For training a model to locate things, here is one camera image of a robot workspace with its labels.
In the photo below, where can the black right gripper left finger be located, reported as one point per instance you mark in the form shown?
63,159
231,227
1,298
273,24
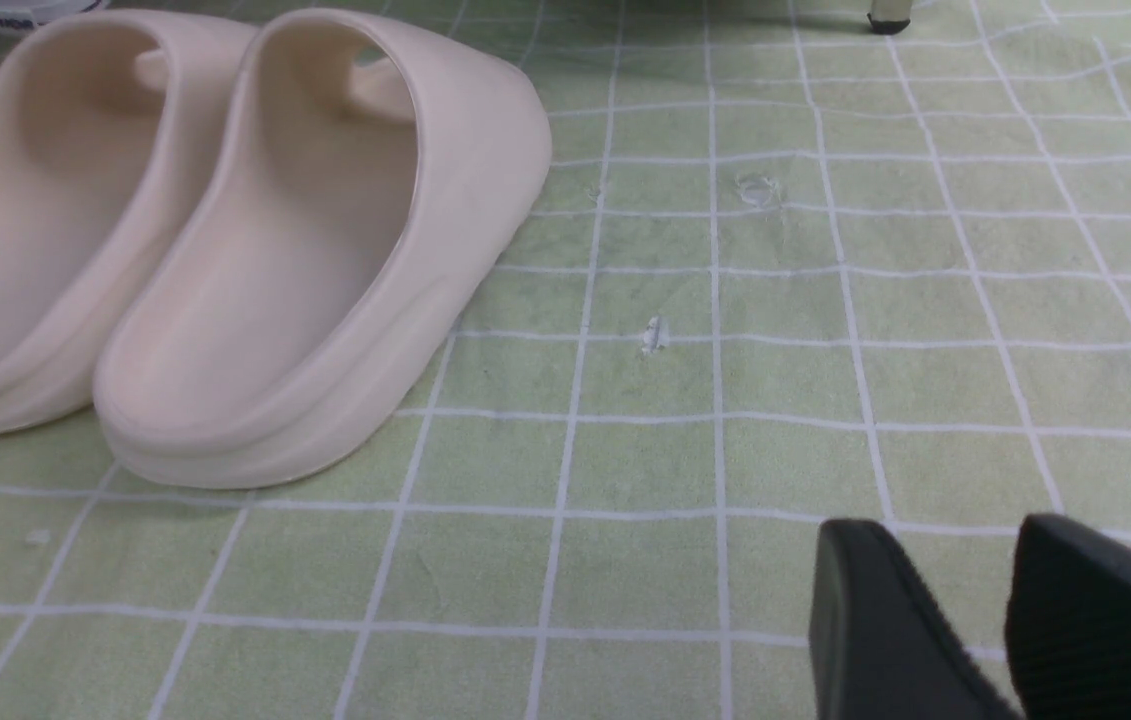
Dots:
880,646

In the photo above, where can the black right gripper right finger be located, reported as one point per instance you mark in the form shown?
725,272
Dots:
1068,627

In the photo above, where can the navy canvas sneaker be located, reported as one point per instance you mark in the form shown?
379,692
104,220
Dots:
23,17

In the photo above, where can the metal shoe rack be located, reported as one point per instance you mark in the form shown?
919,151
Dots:
889,17

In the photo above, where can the beige foam slipper right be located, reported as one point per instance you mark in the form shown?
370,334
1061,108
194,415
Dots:
370,175

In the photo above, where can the beige foam slipper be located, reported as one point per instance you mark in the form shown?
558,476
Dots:
110,128
370,175

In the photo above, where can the beige foam slipper left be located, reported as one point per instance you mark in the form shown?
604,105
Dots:
110,128

